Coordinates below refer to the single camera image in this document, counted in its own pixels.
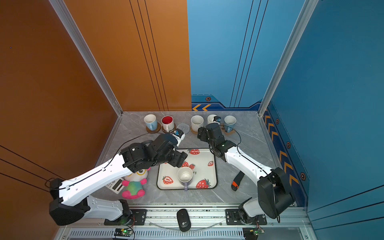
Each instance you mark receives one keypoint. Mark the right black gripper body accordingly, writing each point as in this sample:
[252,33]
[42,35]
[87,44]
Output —
[205,136]

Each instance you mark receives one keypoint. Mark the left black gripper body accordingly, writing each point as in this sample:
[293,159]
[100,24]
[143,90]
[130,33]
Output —
[176,159]

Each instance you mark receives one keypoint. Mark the white mug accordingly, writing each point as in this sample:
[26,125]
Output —
[210,118]
[197,122]

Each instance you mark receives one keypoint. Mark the purple mug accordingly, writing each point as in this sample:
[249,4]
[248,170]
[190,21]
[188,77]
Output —
[185,176]

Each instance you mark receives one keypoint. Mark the grey woven round coaster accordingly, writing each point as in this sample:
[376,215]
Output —
[185,128]

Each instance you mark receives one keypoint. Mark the brown paw print coaster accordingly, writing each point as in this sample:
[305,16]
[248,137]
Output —
[231,132]

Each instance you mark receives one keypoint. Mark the glossy brown round coaster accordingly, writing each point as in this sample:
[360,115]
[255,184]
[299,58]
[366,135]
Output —
[170,132]

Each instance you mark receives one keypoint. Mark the red inside mug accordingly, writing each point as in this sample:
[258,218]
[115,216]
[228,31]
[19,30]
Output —
[168,123]

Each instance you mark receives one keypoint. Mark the matte brown round coaster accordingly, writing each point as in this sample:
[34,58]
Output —
[159,127]

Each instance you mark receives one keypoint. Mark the light blue mug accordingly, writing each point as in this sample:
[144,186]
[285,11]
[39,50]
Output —
[151,122]

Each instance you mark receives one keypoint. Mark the tan rattan round coaster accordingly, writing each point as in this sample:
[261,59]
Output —
[193,132]

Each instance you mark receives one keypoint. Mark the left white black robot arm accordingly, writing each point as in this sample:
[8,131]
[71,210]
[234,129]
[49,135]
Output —
[73,200]

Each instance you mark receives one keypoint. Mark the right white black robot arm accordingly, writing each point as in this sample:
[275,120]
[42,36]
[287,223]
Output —
[275,194]

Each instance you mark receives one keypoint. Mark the white strawberry tray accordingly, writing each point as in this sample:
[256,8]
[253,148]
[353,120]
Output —
[203,165]

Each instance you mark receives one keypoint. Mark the pink panda plush toy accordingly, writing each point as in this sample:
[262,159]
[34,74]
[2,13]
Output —
[134,184]

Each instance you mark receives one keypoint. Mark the black orange utility knife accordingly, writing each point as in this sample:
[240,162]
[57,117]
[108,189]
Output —
[237,181]

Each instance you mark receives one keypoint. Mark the black computer mouse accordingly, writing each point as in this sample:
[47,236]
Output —
[184,221]

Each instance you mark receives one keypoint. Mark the white calculator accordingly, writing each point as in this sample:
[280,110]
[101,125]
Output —
[116,186]

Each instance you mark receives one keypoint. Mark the left green circuit board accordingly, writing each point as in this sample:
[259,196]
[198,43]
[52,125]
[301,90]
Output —
[123,234]

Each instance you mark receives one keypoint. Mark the green circuit board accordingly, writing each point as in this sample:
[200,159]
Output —
[252,233]
[123,234]

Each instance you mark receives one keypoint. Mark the right green circuit board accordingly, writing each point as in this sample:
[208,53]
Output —
[252,233]

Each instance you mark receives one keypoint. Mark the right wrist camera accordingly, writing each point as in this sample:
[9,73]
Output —
[216,119]

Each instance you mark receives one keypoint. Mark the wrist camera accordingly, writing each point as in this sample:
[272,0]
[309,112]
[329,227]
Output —
[179,134]
[216,119]

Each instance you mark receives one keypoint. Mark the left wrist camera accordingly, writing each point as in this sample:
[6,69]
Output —
[179,134]

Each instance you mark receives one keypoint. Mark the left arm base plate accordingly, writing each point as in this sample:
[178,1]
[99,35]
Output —
[135,217]

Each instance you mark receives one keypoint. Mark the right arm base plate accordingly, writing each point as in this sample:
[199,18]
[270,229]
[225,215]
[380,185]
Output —
[233,218]

